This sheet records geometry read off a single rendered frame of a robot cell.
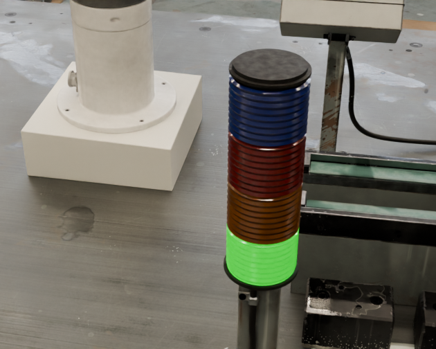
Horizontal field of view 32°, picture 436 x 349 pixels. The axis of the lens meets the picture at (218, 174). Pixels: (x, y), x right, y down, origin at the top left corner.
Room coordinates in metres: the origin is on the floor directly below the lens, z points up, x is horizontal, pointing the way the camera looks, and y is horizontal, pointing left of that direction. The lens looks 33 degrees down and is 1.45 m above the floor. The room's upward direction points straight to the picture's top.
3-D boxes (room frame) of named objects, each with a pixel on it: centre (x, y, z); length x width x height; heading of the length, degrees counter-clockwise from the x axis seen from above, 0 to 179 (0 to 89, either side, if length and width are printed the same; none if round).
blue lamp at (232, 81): (0.50, -0.04, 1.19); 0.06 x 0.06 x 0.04
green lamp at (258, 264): (0.50, -0.04, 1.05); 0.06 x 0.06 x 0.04
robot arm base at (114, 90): (1.08, 0.16, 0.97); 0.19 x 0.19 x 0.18
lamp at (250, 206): (0.50, -0.04, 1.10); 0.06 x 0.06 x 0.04
